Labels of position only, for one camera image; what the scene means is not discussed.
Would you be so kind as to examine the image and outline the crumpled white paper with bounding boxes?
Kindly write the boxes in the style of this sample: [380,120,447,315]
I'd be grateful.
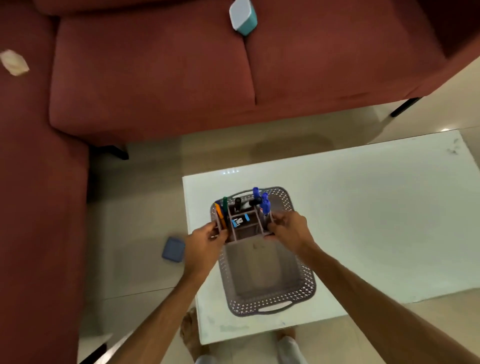
[0,49,30,77]

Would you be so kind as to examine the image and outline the person's left foot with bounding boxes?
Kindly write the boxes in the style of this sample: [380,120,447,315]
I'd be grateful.
[179,308,211,362]

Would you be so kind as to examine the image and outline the grey compartment desk organizer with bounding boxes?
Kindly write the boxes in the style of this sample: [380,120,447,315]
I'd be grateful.
[211,204,276,244]

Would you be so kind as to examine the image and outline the grey perforated plastic basket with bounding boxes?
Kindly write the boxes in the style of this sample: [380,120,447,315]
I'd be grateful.
[210,186,317,317]

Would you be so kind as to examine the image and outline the orange pen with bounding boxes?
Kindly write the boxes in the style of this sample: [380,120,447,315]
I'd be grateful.
[214,203,227,230]

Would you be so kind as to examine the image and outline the white glass table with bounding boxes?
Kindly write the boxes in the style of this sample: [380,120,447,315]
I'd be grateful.
[182,129,480,346]

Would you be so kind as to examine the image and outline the person's right hand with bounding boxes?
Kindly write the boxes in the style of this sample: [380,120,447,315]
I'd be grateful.
[265,211,315,256]

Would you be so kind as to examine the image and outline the white and teal box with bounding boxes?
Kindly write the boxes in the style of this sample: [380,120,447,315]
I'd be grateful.
[229,0,258,37]

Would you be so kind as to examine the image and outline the person's left hand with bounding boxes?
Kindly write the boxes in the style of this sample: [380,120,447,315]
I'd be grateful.
[182,221,229,275]

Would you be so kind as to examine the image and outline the person's left forearm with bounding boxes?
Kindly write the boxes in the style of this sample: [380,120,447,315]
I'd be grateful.
[107,268,211,364]

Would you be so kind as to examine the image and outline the person's right forearm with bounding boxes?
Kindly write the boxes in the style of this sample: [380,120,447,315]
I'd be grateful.
[298,240,480,364]

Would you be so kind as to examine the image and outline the red fabric sofa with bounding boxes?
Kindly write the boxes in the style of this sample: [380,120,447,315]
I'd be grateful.
[0,0,480,364]

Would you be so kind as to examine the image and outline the blue square lid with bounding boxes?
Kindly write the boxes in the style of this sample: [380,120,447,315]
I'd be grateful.
[161,236,186,263]

